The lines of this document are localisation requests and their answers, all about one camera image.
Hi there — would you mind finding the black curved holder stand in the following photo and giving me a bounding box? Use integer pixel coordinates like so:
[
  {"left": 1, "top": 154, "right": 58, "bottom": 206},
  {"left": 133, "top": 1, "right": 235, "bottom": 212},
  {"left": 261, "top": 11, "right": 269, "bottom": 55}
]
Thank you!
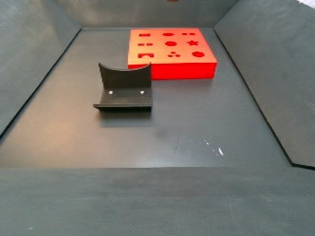
[{"left": 93, "top": 64, "right": 152, "bottom": 111}]

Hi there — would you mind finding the red shape-sorting block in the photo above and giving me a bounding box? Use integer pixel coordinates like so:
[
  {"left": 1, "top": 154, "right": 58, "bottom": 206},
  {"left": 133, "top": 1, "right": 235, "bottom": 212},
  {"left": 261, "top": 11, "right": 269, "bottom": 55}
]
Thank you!
[{"left": 127, "top": 28, "right": 217, "bottom": 79}]

